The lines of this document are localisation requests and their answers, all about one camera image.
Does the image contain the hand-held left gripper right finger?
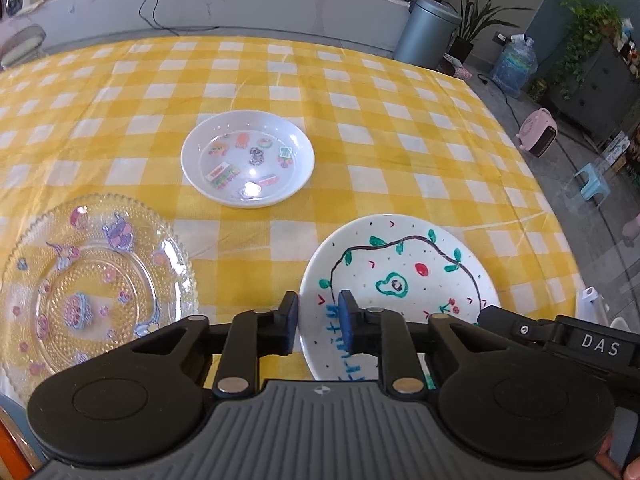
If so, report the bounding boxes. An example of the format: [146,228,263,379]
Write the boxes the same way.
[337,289,506,395]

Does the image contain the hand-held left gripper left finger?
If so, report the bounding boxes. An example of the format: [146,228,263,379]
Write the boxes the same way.
[117,290,301,395]

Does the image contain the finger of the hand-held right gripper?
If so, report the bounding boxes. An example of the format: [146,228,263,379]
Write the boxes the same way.
[477,305,558,348]

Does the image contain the white painted plate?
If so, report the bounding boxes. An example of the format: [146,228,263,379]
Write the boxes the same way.
[299,214,501,382]

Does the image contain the orange steel-lined bowl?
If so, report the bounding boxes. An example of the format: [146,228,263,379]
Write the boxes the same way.
[0,395,46,480]

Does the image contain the person's right hand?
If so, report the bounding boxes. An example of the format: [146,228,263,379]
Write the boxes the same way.
[595,432,640,480]

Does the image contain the small white sticker plate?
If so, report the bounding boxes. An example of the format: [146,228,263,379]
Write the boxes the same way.
[181,110,316,209]

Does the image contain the light blue plastic stool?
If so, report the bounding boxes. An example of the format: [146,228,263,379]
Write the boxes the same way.
[574,162,612,206]

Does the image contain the clear glass sticker plate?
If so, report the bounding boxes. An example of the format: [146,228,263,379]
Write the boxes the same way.
[0,192,198,408]

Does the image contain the yellow checked tablecloth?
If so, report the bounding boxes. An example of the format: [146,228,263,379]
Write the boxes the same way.
[0,35,583,411]

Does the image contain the pink space heater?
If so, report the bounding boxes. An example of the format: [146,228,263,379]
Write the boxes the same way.
[515,107,558,158]

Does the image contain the dark grey cabinet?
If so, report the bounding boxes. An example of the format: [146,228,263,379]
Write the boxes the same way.
[550,40,640,147]

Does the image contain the blue water jug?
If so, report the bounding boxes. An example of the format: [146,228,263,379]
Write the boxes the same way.
[492,34,538,98]

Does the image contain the pink patterned bag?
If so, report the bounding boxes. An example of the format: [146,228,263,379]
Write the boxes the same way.
[440,52,473,81]

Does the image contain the potted snake plant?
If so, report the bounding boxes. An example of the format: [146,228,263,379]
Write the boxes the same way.
[445,0,533,63]

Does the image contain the trailing pothos plant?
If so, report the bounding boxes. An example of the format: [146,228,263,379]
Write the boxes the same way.
[550,0,623,101]

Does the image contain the blue grey trash can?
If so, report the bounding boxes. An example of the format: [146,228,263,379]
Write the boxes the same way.
[394,0,463,68]

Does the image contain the marble tv cabinet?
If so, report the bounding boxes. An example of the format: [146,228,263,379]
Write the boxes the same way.
[0,0,413,61]

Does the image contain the white boxes by wall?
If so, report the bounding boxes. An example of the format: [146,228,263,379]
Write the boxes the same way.
[597,130,631,167]

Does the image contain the black floor cable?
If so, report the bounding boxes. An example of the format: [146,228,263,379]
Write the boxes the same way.
[477,74,522,127]

